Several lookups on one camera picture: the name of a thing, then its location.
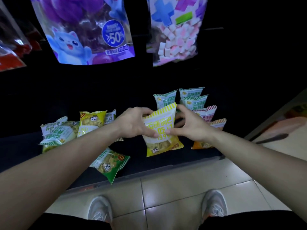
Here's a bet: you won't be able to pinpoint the person's right hand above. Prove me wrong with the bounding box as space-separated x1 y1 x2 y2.
165 104 216 143

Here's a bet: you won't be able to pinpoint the person's left hand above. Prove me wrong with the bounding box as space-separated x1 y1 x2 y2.
115 107 159 139

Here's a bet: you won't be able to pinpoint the yellow striped snack packet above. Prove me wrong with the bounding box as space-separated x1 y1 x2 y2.
142 102 185 157

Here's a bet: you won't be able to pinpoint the person's right forearm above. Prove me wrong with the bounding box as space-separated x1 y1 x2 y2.
211 130 307 222

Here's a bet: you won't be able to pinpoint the person's left forearm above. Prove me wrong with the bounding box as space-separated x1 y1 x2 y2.
0 123 120 230

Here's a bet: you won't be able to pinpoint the green striped snack packet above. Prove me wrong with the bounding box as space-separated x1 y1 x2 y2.
39 116 80 153
153 90 178 110
89 147 130 185
179 87 205 99
182 94 209 111

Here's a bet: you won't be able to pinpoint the black display shelf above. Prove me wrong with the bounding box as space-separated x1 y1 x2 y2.
0 67 307 189

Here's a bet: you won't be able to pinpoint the red striped snack packet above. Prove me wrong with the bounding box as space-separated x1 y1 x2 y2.
192 105 217 123

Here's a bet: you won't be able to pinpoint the orange striped snack packet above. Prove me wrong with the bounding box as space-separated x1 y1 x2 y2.
191 118 227 150

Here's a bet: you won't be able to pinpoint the person's right grey shoe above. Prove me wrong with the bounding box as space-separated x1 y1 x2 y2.
201 189 228 223

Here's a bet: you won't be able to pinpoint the person's grey shoe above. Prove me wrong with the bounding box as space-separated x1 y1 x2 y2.
87 195 113 224
201 189 228 223

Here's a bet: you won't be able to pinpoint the person's left grey shoe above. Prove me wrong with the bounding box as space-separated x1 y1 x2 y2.
87 195 113 224

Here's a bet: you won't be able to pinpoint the clear marshmallow bag colourful print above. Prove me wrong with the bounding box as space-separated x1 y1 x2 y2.
146 0 209 67

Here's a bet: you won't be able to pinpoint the person's black shorts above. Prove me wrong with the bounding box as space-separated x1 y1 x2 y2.
29 210 307 230

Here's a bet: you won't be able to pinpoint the purple candy bag with cat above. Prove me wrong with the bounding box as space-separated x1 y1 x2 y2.
29 0 135 65

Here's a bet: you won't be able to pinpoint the clear bag with red contents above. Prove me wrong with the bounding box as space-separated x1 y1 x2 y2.
0 0 33 72

